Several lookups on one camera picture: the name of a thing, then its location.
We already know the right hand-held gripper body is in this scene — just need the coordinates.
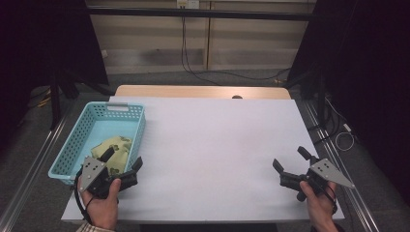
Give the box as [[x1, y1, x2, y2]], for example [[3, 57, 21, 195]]
[[279, 156, 356, 202]]

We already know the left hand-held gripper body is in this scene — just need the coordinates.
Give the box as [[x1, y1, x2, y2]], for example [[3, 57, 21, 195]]
[[78, 157, 139, 198]]

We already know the green printed baby romper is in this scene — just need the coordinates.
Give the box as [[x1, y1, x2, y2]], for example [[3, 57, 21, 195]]
[[90, 135, 133, 177]]

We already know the light blue plastic basket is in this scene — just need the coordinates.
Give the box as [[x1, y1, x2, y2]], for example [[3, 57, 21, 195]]
[[47, 101, 147, 188]]

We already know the person's right hand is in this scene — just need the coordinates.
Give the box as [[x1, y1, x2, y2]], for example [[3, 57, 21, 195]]
[[299, 180, 339, 232]]

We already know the person's left hand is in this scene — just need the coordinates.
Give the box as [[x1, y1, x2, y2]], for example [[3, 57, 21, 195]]
[[80, 179, 122, 230]]

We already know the black metal stand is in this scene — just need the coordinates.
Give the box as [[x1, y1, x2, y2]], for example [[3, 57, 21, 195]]
[[47, 69, 112, 130], [284, 69, 328, 130]]

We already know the white table cover board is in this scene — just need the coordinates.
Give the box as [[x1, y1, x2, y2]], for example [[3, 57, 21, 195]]
[[61, 96, 345, 224]]

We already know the black curtain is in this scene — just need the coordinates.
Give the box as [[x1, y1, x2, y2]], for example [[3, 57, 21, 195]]
[[286, 0, 410, 207], [0, 0, 110, 156]]

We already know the black horizontal metal bar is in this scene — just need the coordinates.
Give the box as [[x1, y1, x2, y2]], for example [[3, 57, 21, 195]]
[[86, 7, 318, 22]]

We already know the black floor cable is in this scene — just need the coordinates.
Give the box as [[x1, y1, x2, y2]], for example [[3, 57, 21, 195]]
[[307, 110, 342, 146]]

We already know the left hand-held gripper black cable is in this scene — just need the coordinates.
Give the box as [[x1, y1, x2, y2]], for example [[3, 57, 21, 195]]
[[73, 168, 93, 225]]

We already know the hand-held gripper black cable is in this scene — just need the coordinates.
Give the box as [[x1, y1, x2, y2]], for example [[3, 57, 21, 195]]
[[321, 183, 338, 215], [73, 168, 93, 225]]

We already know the right hand-held gripper black cable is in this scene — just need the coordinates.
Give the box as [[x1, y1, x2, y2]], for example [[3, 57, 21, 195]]
[[321, 183, 338, 215]]

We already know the white cable with adapter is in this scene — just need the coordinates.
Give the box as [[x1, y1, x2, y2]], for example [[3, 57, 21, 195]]
[[323, 96, 356, 153]]

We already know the aluminium floor rail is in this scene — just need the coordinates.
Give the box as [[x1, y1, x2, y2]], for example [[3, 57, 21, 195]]
[[0, 105, 76, 232], [303, 100, 381, 232]]

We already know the yellow floor cable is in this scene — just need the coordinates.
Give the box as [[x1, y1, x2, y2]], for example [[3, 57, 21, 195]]
[[37, 96, 52, 109]]

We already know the black cable hanging from socket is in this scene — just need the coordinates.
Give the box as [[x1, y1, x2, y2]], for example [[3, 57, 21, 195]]
[[180, 15, 291, 86]]

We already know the white wall socket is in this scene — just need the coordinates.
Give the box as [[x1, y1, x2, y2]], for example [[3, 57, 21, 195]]
[[176, 0, 200, 10]]

